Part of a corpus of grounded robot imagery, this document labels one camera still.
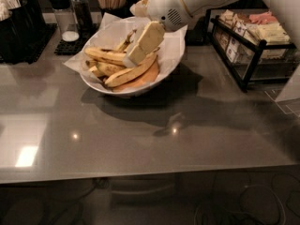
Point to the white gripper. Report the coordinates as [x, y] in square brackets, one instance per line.
[163, 4]

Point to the yellow spotted banana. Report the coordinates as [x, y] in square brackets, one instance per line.
[118, 58]

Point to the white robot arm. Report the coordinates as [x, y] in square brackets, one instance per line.
[287, 12]

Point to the white paper bowl liner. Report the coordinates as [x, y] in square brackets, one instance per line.
[170, 47]

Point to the orange fruit at bowl front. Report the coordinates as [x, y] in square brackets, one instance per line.
[142, 79]

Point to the long lower yellow banana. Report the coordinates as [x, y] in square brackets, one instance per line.
[113, 81]

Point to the yellow banana bunch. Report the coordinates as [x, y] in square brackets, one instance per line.
[106, 69]

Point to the dark glass shaker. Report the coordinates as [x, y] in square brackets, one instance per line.
[83, 14]

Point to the small black rubber mat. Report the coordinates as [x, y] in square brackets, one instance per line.
[71, 48]

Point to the glass sugar shaker black lid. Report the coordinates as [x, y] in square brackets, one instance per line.
[64, 16]

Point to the black condiment caddy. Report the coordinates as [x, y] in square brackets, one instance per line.
[22, 26]

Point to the black wire packet rack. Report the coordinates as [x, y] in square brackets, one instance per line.
[251, 60]

